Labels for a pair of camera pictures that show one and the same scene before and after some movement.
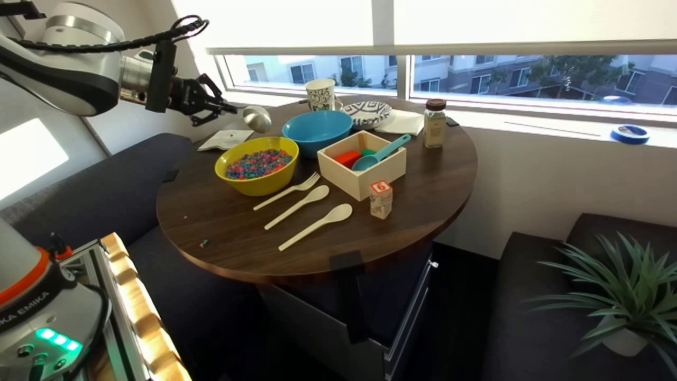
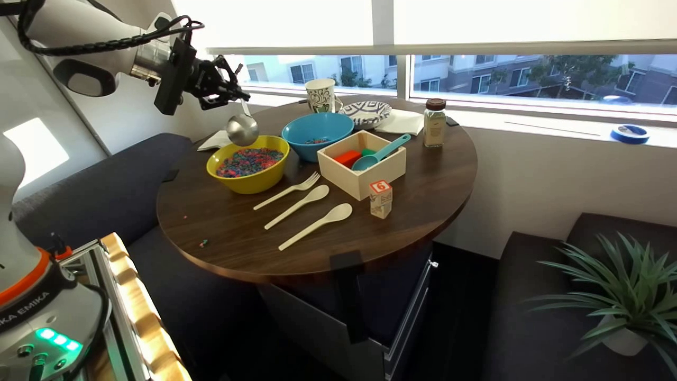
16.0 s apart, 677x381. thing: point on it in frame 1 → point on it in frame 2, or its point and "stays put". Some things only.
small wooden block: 381,200 stays put
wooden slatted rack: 148,349 stays put
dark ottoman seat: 539,339 stays put
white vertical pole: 258,118 → 243,127
